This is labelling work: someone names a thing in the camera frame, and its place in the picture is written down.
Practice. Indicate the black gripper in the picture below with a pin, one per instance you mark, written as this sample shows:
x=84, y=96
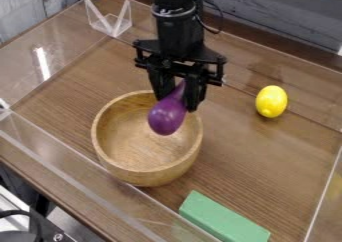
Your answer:
x=177, y=53

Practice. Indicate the purple toy eggplant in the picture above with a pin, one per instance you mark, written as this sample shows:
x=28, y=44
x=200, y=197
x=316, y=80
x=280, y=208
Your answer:
x=167, y=114

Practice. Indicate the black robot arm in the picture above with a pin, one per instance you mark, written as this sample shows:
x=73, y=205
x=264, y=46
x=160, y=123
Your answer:
x=177, y=54

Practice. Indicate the brown wooden bowl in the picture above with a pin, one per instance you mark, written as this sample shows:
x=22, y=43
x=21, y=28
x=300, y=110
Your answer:
x=136, y=155

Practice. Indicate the yellow toy lemon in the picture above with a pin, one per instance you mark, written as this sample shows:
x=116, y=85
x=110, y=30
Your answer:
x=271, y=101

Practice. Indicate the green rectangular block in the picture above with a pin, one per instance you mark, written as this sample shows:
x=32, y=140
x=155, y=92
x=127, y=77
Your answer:
x=223, y=223

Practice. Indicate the clear acrylic corner bracket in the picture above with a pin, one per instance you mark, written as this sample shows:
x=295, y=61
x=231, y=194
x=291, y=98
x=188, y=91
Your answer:
x=109, y=24

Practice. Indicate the clear acrylic tray enclosure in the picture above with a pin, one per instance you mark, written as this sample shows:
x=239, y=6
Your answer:
x=272, y=168

